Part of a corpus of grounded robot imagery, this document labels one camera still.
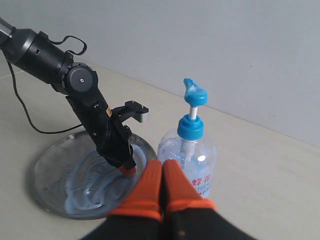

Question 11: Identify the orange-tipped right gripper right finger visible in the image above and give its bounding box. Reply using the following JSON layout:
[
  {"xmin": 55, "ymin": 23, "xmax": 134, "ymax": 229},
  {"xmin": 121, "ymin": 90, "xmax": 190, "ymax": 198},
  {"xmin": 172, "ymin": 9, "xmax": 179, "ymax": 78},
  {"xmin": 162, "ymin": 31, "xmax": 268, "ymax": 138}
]
[{"xmin": 162, "ymin": 159, "xmax": 254, "ymax": 240}]

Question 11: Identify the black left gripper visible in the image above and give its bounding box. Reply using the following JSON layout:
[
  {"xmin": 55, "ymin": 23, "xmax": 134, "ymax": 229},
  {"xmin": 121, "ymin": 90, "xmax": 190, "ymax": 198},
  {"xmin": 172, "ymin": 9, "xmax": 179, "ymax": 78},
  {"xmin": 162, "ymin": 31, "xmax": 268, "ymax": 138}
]
[{"xmin": 66, "ymin": 96, "xmax": 136, "ymax": 177}]

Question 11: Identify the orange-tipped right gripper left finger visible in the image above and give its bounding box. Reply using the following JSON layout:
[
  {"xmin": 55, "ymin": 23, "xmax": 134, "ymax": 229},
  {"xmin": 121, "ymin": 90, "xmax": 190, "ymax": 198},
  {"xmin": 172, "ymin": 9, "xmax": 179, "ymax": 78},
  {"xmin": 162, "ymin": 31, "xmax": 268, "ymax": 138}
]
[{"xmin": 83, "ymin": 159, "xmax": 163, "ymax": 240}]

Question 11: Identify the blue soap pump bottle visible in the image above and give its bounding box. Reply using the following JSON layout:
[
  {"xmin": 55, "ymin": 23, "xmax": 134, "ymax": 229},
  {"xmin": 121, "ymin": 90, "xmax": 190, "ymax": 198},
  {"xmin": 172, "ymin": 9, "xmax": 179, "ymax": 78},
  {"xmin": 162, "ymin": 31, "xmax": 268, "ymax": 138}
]
[{"xmin": 157, "ymin": 78, "xmax": 218, "ymax": 198}]

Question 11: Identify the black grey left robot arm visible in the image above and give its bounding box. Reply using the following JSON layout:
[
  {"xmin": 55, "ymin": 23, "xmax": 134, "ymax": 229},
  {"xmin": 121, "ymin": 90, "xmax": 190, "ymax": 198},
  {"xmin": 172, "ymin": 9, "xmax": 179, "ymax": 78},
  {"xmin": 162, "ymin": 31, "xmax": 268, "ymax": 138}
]
[{"xmin": 0, "ymin": 19, "xmax": 136, "ymax": 176}]

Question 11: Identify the blue soap smear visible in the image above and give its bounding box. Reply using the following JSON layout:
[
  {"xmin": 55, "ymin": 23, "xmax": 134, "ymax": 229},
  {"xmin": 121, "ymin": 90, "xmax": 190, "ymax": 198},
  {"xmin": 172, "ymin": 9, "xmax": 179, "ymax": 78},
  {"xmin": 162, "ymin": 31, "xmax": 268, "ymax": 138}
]
[{"xmin": 64, "ymin": 144, "xmax": 147, "ymax": 218}]

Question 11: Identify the round stainless steel plate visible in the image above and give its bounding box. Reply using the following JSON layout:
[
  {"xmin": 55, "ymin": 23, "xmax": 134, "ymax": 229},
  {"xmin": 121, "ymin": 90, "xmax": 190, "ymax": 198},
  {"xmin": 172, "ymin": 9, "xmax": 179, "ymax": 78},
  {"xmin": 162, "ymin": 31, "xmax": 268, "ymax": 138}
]
[{"xmin": 30, "ymin": 131, "xmax": 157, "ymax": 220}]

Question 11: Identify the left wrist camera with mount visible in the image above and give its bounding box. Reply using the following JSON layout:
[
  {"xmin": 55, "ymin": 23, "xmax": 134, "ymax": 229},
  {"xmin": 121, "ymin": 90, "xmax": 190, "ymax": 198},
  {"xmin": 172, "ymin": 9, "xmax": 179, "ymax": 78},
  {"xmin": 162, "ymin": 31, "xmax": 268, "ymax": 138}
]
[{"xmin": 112, "ymin": 100, "xmax": 149, "ymax": 123}]

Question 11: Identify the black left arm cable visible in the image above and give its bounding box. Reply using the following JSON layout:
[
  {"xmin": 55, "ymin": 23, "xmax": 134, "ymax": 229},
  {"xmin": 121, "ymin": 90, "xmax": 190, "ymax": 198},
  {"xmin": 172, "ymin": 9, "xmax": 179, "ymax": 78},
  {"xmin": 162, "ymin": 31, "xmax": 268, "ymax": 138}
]
[{"xmin": 4, "ymin": 35, "xmax": 88, "ymax": 135}]

